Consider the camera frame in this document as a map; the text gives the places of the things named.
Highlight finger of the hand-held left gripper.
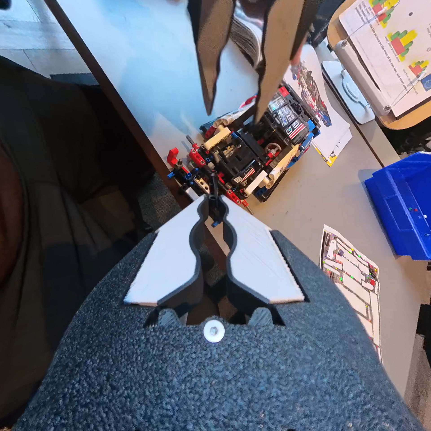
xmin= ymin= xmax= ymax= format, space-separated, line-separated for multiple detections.
xmin=253 ymin=0 xmax=306 ymax=124
xmin=194 ymin=0 xmax=236 ymax=116

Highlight white board stand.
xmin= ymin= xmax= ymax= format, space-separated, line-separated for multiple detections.
xmin=321 ymin=40 xmax=391 ymax=124

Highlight person's black pants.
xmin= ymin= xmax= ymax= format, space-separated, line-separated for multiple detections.
xmin=0 ymin=55 xmax=182 ymax=425

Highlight black star-printed brick piece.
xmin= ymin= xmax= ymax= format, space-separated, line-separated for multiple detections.
xmin=208 ymin=170 xmax=223 ymax=227

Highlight holographic sticker sheet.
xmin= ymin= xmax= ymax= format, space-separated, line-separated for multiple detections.
xmin=319 ymin=225 xmax=384 ymax=366

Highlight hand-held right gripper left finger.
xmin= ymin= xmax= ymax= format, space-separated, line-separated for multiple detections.
xmin=124 ymin=195 xmax=207 ymax=319

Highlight blue plastic bin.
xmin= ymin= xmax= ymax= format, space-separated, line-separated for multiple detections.
xmin=365 ymin=152 xmax=431 ymax=260

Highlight printed brick instruction sheet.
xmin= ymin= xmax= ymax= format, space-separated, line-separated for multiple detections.
xmin=338 ymin=0 xmax=431 ymax=117

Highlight task sheet on stand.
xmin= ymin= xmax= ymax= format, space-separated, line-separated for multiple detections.
xmin=327 ymin=0 xmax=431 ymax=130

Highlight red white toy race car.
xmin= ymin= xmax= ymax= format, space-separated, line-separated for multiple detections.
xmin=167 ymin=86 xmax=321 ymax=207

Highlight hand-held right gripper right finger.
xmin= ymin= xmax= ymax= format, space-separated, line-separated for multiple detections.
xmin=220 ymin=195 xmax=305 ymax=325

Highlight open toy instruction booklet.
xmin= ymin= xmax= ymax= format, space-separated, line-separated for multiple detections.
xmin=229 ymin=15 xmax=353 ymax=168

